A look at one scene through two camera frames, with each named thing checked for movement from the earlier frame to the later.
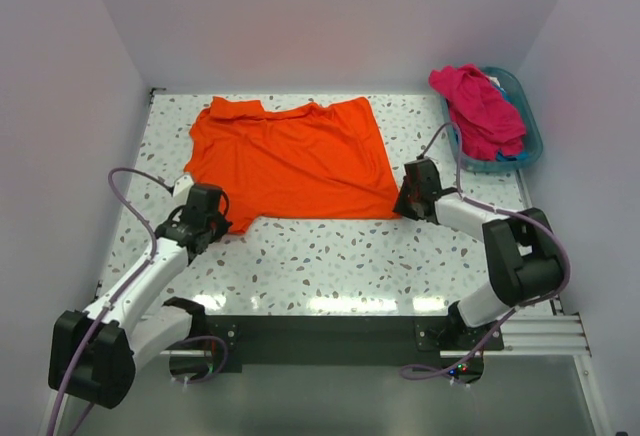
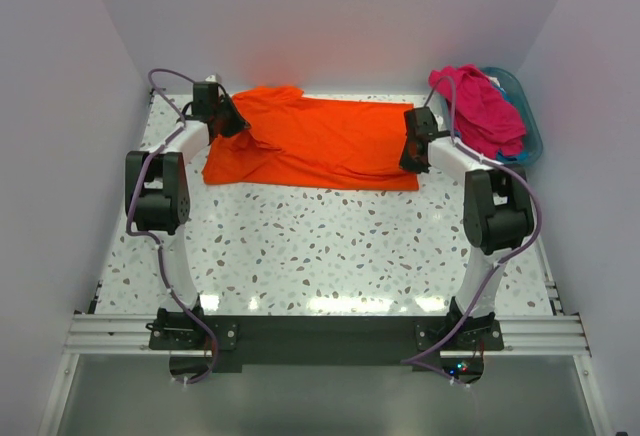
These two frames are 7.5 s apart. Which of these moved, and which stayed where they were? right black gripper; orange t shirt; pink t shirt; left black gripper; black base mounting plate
Moved: right black gripper; left black gripper; orange t shirt
Stayed: black base mounting plate; pink t shirt
